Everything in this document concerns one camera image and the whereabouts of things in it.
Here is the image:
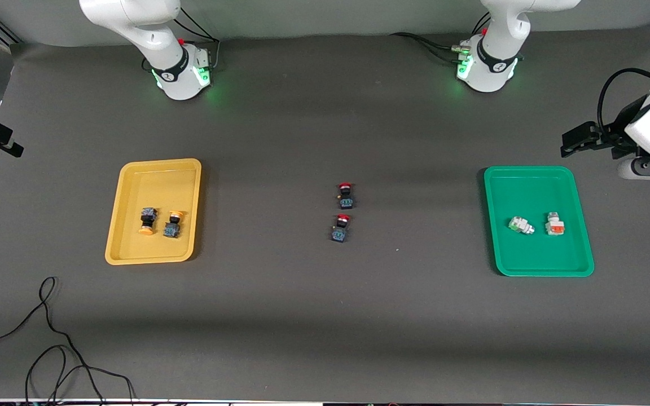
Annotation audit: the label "yellow push button switch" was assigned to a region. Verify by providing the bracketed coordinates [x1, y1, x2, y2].
[138, 207, 158, 236]
[162, 210, 185, 239]

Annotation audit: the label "green plastic tray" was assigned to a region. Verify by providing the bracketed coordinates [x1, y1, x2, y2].
[483, 165, 595, 277]

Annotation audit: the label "yellow plastic tray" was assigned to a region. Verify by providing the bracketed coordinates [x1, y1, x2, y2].
[104, 158, 203, 266]

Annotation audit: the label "loose black cable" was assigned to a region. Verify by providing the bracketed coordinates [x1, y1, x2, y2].
[0, 276, 137, 404]

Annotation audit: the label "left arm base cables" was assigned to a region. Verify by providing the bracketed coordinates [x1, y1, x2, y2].
[390, 11, 492, 64]

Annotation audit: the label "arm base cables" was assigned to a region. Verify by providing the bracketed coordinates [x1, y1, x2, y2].
[390, 11, 492, 64]
[174, 5, 222, 73]

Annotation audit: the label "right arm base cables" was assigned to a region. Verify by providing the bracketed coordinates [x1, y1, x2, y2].
[174, 5, 222, 73]

